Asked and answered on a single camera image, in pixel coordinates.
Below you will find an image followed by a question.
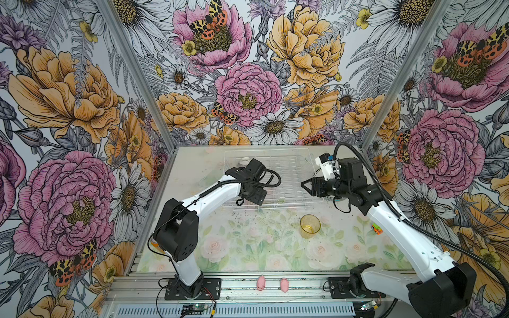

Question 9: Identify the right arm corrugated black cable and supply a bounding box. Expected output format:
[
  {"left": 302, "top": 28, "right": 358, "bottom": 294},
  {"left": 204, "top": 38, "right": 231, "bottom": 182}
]
[{"left": 333, "top": 142, "right": 509, "bottom": 318}]

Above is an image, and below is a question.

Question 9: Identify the small orange green toy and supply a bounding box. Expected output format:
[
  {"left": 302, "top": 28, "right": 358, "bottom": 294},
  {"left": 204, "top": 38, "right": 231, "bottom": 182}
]
[{"left": 371, "top": 224, "right": 383, "bottom": 235}]

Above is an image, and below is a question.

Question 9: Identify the right pink clip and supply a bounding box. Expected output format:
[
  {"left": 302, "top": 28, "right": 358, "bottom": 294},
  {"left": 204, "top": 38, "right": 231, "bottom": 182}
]
[{"left": 280, "top": 278, "right": 289, "bottom": 293}]

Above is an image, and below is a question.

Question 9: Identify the orange soda bottle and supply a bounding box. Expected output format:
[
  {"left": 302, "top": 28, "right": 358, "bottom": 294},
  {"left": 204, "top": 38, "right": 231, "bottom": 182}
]
[{"left": 150, "top": 238, "right": 165, "bottom": 256}]

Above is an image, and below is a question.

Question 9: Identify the striped grey bowl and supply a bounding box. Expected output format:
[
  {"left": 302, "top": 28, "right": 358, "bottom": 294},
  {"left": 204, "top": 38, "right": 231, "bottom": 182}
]
[{"left": 238, "top": 157, "right": 251, "bottom": 167}]

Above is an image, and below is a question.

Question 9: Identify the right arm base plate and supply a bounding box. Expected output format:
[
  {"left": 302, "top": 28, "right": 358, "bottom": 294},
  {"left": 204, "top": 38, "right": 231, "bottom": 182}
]
[{"left": 322, "top": 276, "right": 380, "bottom": 299}]

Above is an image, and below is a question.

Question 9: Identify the aluminium front rail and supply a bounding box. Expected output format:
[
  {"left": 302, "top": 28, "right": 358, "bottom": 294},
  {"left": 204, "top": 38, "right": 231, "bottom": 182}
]
[{"left": 100, "top": 272, "right": 418, "bottom": 317}]

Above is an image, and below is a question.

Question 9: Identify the left pink clip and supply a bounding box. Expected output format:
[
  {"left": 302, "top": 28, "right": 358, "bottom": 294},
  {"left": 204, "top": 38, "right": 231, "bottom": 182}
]
[{"left": 256, "top": 275, "right": 266, "bottom": 292}]

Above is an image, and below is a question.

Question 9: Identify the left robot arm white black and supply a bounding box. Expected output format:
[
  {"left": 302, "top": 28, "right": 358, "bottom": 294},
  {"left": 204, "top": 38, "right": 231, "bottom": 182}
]
[{"left": 147, "top": 159, "right": 281, "bottom": 300}]

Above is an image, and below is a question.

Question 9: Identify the yellow glass cup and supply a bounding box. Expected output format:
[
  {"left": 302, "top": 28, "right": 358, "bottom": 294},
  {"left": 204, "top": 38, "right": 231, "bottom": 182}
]
[{"left": 300, "top": 214, "right": 322, "bottom": 239}]

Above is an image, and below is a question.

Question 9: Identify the right circuit board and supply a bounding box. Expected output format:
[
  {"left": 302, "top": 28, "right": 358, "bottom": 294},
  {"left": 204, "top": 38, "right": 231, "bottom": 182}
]
[{"left": 359, "top": 300, "right": 379, "bottom": 311}]

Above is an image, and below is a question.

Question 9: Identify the white wire dish rack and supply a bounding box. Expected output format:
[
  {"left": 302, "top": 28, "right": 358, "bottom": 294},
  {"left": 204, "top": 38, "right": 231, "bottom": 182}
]
[{"left": 221, "top": 148, "right": 327, "bottom": 211}]

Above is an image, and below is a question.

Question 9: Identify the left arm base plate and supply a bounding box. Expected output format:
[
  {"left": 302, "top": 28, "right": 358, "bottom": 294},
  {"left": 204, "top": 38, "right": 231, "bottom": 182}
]
[{"left": 164, "top": 278, "right": 222, "bottom": 301}]

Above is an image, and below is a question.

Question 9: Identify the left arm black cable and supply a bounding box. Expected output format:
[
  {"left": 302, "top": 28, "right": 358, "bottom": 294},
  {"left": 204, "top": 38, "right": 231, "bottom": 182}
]
[{"left": 146, "top": 168, "right": 282, "bottom": 263}]

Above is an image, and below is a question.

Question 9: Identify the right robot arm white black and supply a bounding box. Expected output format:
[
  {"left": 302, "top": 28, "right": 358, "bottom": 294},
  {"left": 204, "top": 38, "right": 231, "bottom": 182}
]
[{"left": 301, "top": 153, "right": 477, "bottom": 317}]

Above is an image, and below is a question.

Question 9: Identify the pink clip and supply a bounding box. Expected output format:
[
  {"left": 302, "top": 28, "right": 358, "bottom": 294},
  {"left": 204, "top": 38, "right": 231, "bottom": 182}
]
[
  {"left": 256, "top": 275, "right": 266, "bottom": 292},
  {"left": 280, "top": 278, "right": 289, "bottom": 293}
]

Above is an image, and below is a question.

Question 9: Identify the green circuit board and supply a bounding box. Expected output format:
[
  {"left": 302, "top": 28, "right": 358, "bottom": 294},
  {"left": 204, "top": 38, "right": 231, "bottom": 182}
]
[{"left": 180, "top": 304, "right": 212, "bottom": 316}]

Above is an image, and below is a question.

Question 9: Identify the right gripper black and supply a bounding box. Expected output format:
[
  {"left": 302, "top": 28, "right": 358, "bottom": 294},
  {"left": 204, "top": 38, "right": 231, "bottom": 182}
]
[{"left": 301, "top": 176, "right": 352, "bottom": 198}]

